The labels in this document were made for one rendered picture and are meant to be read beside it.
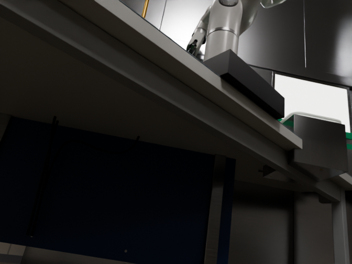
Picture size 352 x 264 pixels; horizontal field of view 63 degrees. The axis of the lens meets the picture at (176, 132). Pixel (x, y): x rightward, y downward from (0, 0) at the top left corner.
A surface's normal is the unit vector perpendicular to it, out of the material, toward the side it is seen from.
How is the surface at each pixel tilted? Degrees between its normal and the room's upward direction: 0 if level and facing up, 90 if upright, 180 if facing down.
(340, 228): 90
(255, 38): 90
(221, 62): 90
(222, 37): 89
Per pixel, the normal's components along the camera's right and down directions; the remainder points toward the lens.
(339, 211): -0.71, -0.36
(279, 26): 0.14, -0.36
